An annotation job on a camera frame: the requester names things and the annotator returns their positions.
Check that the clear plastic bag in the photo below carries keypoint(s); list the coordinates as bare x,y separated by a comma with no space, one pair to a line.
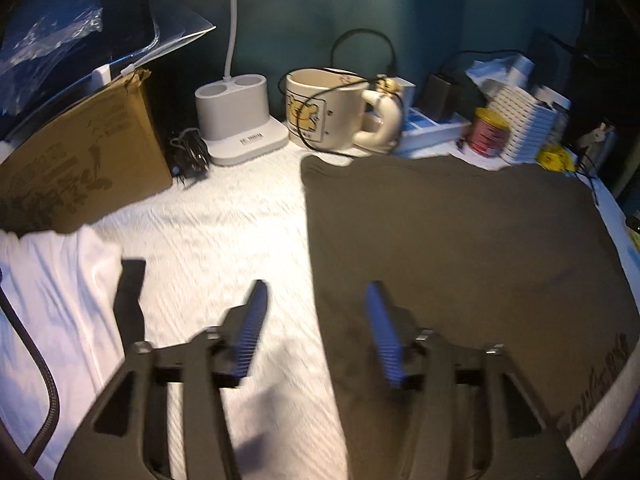
50,35

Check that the brown cardboard box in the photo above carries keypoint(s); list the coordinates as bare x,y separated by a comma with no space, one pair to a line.
85,160

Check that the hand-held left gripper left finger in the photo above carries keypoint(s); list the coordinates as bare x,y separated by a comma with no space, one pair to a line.
250,330

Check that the dark brown t-shirt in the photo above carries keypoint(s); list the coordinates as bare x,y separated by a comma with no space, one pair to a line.
450,260

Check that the black flat strip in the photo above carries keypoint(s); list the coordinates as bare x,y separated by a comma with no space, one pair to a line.
131,305

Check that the yellow snack packet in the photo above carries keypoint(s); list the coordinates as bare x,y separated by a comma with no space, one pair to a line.
555,159

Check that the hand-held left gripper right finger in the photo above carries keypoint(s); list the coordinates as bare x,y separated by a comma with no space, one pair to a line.
382,330

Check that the red tin can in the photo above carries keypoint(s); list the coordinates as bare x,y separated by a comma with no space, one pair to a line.
489,135

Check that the white plastic basket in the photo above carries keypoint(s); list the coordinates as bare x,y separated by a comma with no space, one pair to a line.
525,120

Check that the white cloth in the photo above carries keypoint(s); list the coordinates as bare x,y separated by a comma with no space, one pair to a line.
50,400

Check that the blue white box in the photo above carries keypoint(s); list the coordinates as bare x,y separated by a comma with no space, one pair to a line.
430,132

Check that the white charger plug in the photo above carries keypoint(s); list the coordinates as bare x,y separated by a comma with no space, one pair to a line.
406,95

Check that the white stand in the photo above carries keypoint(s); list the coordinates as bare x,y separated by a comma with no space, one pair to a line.
107,74

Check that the white desk lamp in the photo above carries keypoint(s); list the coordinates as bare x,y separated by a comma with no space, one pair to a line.
240,135

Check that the white crumpled paper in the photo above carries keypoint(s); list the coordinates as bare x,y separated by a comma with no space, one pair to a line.
495,72

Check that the tan hanging tag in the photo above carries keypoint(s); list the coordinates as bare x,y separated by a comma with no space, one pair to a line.
595,137

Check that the cream cartoon mug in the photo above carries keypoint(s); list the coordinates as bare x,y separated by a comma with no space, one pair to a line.
320,110

